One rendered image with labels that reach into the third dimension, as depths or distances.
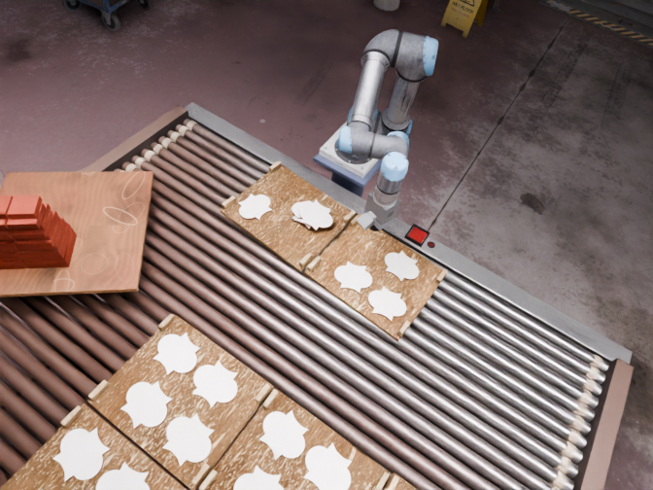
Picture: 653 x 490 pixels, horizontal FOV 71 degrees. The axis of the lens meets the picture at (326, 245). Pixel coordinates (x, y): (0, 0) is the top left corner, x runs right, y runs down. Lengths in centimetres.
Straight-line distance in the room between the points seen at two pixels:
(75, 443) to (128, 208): 76
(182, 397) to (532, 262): 241
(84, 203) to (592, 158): 361
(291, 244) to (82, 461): 92
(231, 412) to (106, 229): 74
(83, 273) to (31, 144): 219
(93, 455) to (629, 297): 304
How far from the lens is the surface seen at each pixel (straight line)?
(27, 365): 169
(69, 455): 153
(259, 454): 144
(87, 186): 186
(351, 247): 174
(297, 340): 156
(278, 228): 176
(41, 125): 385
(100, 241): 169
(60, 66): 435
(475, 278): 183
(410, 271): 172
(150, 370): 154
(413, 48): 165
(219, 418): 147
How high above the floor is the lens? 235
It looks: 55 degrees down
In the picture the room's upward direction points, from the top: 11 degrees clockwise
